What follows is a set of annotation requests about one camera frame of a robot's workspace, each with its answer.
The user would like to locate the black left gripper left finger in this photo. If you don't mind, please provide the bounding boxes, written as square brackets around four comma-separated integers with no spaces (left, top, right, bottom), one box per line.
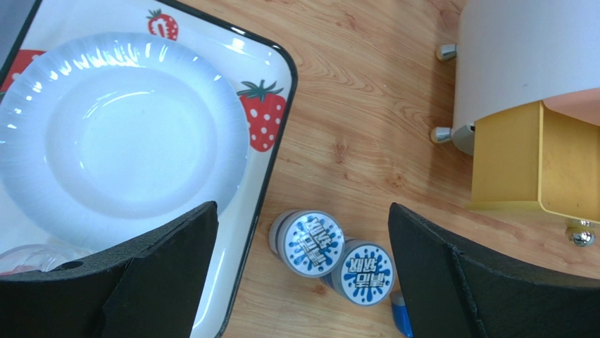
[1,201,218,337]

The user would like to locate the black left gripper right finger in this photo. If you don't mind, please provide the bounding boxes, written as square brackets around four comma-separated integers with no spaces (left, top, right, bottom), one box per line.
[388,203,599,337]

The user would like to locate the blue patterned tape roll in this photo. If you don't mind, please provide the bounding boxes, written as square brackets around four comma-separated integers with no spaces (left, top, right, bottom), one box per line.
[320,237,395,307]
[268,209,345,278]

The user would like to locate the round drawer storage box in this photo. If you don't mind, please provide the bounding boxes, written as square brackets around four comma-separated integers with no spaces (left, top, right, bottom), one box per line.
[431,1,599,247]

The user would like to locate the blue grey lint roller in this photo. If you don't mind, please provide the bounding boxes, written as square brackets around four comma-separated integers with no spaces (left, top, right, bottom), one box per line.
[390,290,413,337]

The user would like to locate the clear glass cup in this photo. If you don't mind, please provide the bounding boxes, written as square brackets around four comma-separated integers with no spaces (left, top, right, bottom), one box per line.
[1,244,91,275]

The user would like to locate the white paper plate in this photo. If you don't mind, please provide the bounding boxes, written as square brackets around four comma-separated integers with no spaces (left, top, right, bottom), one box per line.
[1,32,249,251]

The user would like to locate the strawberry pattern tray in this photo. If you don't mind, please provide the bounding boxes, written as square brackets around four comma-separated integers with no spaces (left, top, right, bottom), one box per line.
[1,1,298,337]

